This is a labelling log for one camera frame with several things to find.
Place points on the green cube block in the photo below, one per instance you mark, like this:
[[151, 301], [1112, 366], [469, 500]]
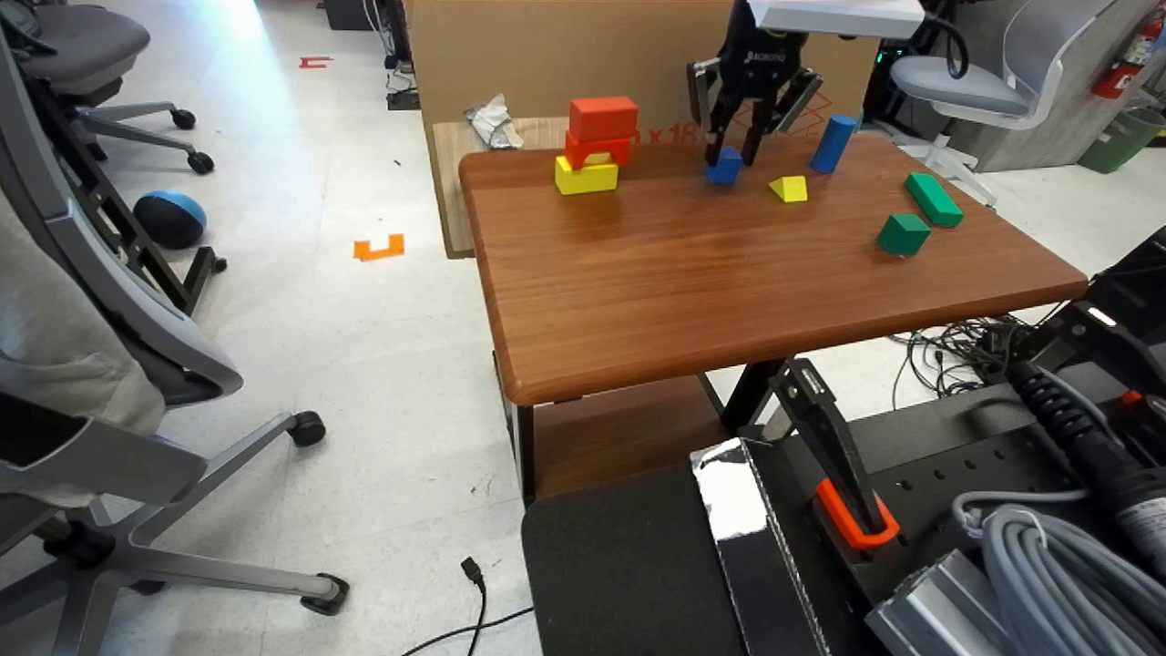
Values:
[[900, 233]]

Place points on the plywood board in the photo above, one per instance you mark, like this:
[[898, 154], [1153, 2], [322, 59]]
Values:
[[455, 182]]

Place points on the aluminium extrusion bar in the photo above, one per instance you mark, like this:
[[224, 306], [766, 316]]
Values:
[[933, 606]]

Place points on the brown wooden panel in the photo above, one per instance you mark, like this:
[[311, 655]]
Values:
[[626, 439]]

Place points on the large cardboard box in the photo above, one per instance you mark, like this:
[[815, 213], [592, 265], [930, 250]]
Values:
[[512, 57]]

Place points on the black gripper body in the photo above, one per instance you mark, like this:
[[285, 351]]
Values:
[[762, 59]]

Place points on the person in beige hoodie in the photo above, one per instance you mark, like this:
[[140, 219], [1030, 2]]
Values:
[[48, 328]]

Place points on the yellow rectangular block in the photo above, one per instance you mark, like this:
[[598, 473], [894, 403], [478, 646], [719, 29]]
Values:
[[583, 182]]

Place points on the green long flat block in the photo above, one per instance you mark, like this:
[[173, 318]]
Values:
[[933, 197]]

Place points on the blue cylinder block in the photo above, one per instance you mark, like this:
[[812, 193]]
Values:
[[832, 146]]

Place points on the shiny metal rail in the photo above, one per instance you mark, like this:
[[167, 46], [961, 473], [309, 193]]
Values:
[[735, 498]]

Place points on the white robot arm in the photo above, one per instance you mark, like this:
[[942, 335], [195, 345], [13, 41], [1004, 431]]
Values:
[[838, 16]]

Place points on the orange rectangular block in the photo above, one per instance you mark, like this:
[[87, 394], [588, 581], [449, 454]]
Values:
[[604, 117]]

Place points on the orange tape floor mark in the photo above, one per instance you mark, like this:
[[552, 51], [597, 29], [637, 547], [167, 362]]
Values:
[[381, 253]]

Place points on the light grey office chair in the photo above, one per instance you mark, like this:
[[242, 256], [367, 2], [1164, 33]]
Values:
[[110, 460]]

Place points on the black equipment housing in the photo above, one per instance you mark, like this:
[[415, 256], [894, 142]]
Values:
[[1132, 305]]

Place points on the black robot cart platform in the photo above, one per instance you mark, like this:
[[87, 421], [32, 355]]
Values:
[[631, 568]]

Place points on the crumpled white plastic bag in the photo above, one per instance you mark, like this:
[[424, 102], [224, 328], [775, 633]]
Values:
[[497, 125]]

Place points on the yellow wedge block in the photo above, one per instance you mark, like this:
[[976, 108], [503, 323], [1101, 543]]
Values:
[[787, 189]]

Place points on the blue ball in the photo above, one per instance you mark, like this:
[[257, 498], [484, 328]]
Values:
[[168, 219]]

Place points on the black table leg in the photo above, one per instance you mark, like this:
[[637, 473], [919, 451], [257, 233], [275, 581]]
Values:
[[747, 394], [526, 451]]

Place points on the red fire extinguisher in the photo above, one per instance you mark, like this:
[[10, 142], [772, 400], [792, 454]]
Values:
[[1112, 73]]

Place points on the dark grey office chair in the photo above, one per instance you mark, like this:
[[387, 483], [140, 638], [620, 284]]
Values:
[[87, 41]]

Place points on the blue cube block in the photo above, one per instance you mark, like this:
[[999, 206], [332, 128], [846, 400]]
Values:
[[725, 170]]

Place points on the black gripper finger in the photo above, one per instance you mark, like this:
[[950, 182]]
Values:
[[717, 109], [778, 114]]

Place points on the green bin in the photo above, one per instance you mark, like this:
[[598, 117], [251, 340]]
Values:
[[1112, 146]]

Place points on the grey mesh office chair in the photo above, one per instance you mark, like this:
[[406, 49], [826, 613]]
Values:
[[985, 91]]

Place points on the black metal stand frame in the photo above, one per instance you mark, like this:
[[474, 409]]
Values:
[[146, 260]]

